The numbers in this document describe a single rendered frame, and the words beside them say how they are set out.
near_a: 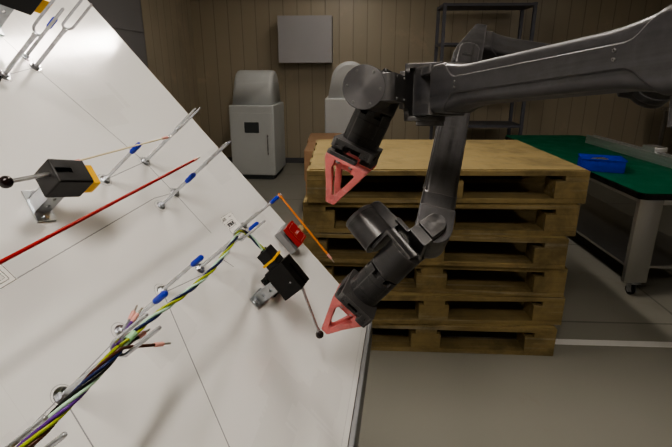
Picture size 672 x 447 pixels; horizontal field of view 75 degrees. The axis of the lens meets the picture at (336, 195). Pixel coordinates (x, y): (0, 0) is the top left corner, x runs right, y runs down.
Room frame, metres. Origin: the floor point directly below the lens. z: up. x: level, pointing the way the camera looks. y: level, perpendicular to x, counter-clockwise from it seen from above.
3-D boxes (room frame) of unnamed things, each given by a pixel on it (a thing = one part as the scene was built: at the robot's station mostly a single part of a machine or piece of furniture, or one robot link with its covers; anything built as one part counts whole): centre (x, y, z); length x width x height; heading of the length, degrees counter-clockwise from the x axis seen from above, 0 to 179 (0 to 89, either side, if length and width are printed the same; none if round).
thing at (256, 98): (6.00, 1.06, 0.70); 0.69 x 0.59 x 1.40; 175
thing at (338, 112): (6.10, -0.23, 0.75); 0.74 x 0.63 x 1.51; 87
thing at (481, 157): (2.47, -0.51, 0.49); 1.39 x 0.96 x 0.99; 88
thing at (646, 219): (3.66, -2.23, 0.42); 2.31 x 0.91 x 0.84; 179
